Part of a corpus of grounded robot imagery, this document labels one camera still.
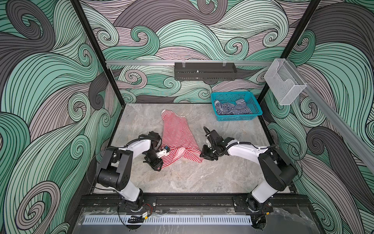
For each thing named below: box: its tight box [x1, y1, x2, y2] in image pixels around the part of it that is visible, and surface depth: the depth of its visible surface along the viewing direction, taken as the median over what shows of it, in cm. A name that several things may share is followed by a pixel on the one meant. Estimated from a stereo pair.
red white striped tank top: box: [160, 109, 204, 168], surface depth 100 cm
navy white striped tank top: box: [213, 98, 254, 116], surface depth 117 cm
